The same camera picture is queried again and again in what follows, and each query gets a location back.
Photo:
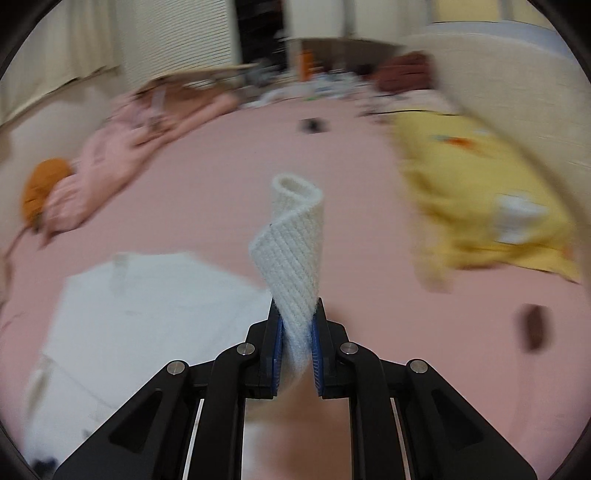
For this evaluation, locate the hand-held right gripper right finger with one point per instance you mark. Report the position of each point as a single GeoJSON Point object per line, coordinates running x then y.
{"type": "Point", "coordinates": [317, 357]}

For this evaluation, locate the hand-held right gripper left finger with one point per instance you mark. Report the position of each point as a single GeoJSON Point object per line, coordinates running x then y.
{"type": "Point", "coordinates": [276, 353]}

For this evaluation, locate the white knit sweater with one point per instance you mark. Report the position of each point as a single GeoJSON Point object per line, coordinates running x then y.
{"type": "Point", "coordinates": [295, 258]}

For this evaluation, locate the pink bed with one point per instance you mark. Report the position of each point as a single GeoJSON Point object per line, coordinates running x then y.
{"type": "Point", "coordinates": [221, 184]}

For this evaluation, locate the small brown object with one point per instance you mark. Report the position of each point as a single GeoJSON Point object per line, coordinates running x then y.
{"type": "Point", "coordinates": [535, 327]}

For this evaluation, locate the yellow cloth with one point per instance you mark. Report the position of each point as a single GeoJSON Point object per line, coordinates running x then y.
{"type": "Point", "coordinates": [466, 194]}

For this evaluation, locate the small black object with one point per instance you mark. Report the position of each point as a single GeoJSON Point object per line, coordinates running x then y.
{"type": "Point", "coordinates": [311, 125]}

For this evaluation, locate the pink duvet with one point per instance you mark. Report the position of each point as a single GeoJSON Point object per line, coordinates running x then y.
{"type": "Point", "coordinates": [120, 143]}

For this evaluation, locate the pile of small clutter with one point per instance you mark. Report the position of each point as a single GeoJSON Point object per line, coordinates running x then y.
{"type": "Point", "coordinates": [323, 87]}

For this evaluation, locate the orange plush pillow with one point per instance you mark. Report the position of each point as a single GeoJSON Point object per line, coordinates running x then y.
{"type": "Point", "coordinates": [44, 189]}

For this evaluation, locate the orange box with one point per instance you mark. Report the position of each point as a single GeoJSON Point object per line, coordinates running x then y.
{"type": "Point", "coordinates": [306, 64]}

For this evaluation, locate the dark red bag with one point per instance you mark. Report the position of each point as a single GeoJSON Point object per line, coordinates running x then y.
{"type": "Point", "coordinates": [401, 71]}

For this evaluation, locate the white wardrobe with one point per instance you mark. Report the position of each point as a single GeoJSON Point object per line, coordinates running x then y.
{"type": "Point", "coordinates": [184, 37]}

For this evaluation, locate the cream padded headboard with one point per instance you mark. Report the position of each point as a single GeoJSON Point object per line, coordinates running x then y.
{"type": "Point", "coordinates": [517, 87]}

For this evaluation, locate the cream curtain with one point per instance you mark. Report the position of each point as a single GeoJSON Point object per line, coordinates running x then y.
{"type": "Point", "coordinates": [51, 46]}

